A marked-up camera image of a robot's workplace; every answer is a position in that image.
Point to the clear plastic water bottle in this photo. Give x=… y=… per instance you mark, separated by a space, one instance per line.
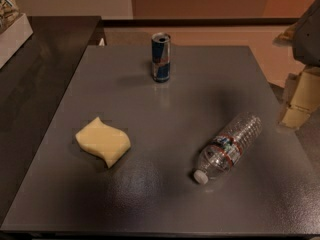
x=227 y=147

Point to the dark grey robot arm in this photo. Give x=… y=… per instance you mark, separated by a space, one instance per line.
x=306 y=38

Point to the white box with items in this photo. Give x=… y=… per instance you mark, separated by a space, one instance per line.
x=15 y=29

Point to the cardboard box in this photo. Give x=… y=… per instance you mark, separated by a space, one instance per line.
x=301 y=97

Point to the yellow wavy sponge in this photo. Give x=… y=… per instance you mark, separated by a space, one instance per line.
x=103 y=141

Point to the blue silver energy drink can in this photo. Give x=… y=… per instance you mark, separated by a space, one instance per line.
x=161 y=52

